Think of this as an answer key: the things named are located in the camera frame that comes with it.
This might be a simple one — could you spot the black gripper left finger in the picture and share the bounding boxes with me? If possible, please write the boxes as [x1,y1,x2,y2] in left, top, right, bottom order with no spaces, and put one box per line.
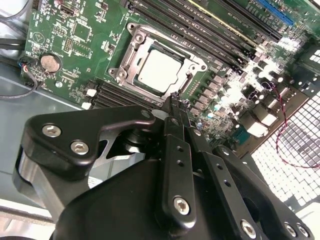
[21,91,199,230]

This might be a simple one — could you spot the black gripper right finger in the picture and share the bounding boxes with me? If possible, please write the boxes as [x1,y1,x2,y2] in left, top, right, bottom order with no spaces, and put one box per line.
[178,98,315,240]

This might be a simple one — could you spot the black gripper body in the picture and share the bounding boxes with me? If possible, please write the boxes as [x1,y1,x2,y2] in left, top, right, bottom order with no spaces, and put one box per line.
[49,157,235,240]

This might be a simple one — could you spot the silver green CPU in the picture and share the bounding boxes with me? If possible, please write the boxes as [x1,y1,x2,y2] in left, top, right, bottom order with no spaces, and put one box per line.
[133,42,191,97]

